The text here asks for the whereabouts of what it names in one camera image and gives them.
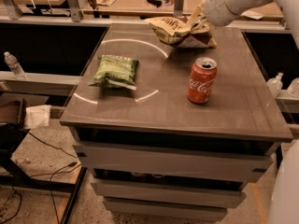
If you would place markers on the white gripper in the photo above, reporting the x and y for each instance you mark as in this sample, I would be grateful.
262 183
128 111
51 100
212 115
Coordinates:
217 3

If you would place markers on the middle grey drawer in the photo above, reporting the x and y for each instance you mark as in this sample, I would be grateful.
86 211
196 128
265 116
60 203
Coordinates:
204 195

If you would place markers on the green chip bag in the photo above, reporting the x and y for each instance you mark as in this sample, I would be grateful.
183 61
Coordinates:
115 71

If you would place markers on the red coke can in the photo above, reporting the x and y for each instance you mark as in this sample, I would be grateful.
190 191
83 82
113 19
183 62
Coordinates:
202 77

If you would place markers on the grey drawer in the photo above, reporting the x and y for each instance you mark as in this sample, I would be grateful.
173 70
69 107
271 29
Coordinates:
164 209
204 195
174 162

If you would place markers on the white paper sheet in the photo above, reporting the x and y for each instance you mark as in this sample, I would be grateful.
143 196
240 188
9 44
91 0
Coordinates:
252 15

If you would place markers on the brown chip bag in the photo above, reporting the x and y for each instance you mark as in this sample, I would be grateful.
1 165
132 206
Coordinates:
178 34

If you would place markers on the small paper card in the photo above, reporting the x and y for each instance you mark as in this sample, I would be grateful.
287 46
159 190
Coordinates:
107 3

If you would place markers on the clear plastic water bottle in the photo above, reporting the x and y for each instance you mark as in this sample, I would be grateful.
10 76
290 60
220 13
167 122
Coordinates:
14 66

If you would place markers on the clear sanitizer bottle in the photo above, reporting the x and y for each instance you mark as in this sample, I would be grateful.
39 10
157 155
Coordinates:
275 84

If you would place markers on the bottom grey drawer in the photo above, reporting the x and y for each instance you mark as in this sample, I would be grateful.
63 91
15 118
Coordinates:
164 209

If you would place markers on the black chair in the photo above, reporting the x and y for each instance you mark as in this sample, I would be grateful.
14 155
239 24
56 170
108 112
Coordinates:
12 114

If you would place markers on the top grey drawer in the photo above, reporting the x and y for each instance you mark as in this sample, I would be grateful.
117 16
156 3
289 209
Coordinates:
174 162

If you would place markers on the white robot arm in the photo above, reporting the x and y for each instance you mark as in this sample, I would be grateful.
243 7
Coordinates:
284 208

